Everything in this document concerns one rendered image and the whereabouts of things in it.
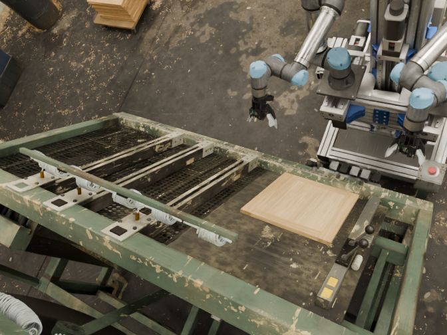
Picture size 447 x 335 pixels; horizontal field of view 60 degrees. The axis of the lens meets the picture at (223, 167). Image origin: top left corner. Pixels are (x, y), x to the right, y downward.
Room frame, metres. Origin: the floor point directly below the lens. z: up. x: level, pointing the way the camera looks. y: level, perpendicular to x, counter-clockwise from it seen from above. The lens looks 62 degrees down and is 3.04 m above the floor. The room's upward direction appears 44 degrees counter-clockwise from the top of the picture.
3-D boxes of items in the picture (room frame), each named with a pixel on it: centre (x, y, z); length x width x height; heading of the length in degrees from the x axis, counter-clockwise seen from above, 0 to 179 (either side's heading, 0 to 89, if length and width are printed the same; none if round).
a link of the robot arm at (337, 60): (0.97, -0.84, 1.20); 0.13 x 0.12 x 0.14; 13
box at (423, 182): (0.28, -0.76, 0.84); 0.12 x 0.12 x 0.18; 25
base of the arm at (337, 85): (0.97, -0.84, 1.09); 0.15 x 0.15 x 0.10
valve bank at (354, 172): (0.65, -0.51, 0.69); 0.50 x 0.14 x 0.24; 25
